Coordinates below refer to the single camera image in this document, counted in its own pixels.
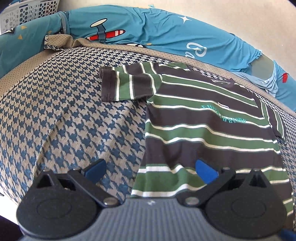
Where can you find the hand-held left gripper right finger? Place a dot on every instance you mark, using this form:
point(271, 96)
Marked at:
point(205, 172)

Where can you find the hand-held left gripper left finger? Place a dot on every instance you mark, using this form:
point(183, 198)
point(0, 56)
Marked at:
point(96, 170)

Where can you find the green grey striped t-shirt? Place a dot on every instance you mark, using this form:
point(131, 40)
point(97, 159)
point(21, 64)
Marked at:
point(203, 129)

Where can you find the houndstooth bed mat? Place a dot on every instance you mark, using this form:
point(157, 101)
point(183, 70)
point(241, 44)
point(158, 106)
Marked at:
point(81, 111)

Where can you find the blue red patch bumper cover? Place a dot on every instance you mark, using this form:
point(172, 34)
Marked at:
point(284, 90)

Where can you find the grey-green foam bumper pad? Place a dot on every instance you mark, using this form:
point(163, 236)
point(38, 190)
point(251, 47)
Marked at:
point(262, 68)

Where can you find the teal triangle print bumper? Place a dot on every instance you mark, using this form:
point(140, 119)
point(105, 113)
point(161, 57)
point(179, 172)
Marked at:
point(20, 51)

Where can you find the white perforated laundry basket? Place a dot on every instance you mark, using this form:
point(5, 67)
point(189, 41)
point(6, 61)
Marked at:
point(27, 11)

